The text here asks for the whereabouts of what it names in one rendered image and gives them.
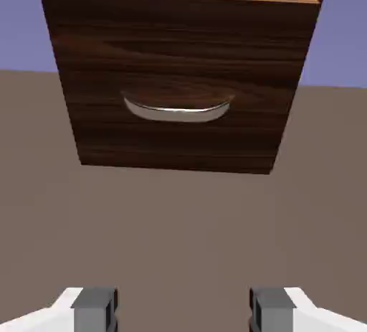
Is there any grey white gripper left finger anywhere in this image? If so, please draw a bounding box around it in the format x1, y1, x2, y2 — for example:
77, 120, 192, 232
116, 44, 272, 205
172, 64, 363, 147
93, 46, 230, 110
0, 286, 119, 332

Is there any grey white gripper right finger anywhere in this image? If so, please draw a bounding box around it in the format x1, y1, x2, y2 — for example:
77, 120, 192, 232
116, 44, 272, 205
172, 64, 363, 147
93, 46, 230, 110
248, 285, 367, 332

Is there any dark wood cabinet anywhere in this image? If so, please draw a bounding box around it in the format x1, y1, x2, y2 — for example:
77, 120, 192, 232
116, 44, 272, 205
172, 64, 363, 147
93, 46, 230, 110
32, 0, 335, 176

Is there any dark wood drawer front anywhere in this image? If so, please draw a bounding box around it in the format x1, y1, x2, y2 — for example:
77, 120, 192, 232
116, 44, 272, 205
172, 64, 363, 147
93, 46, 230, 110
39, 0, 321, 176

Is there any curved silver drawer handle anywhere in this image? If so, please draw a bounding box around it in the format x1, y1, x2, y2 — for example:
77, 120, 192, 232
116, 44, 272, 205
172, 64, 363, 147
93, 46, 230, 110
122, 95, 232, 123

